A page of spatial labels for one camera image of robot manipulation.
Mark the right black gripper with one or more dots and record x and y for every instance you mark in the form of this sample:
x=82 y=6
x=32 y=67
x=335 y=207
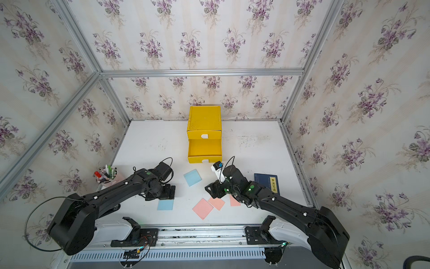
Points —
x=215 y=186

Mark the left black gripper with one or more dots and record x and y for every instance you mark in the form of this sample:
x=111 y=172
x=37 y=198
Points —
x=168 y=195

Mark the blue sticky pad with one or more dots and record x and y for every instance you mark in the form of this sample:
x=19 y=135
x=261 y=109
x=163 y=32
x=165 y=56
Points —
x=192 y=177
x=165 y=205

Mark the yellow plastic drawer cabinet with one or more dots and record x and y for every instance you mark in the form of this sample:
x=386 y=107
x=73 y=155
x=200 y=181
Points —
x=204 y=132

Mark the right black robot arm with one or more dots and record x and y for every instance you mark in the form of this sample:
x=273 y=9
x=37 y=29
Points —
x=326 y=236

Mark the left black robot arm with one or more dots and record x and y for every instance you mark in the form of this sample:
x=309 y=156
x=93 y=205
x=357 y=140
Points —
x=74 y=225

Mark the pink sticky pad middle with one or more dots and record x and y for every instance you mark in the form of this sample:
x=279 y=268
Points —
x=217 y=203

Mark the pink sticky pad right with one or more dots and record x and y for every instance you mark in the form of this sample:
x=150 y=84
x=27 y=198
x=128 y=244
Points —
x=234 y=202

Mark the pink sticky pad large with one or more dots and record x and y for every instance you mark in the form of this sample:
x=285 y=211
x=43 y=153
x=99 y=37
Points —
x=203 y=208

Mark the pink pen holder cup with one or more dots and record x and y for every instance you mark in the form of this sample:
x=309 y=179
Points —
x=108 y=176

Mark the dark blue book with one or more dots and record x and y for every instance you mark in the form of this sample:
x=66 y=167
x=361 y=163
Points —
x=269 y=181

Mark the aluminium mounting rail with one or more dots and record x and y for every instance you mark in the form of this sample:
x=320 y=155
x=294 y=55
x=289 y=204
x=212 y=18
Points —
x=106 y=231

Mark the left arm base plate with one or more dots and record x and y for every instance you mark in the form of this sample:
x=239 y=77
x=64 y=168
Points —
x=135 y=235

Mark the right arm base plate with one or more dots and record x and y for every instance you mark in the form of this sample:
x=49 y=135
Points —
x=261 y=235

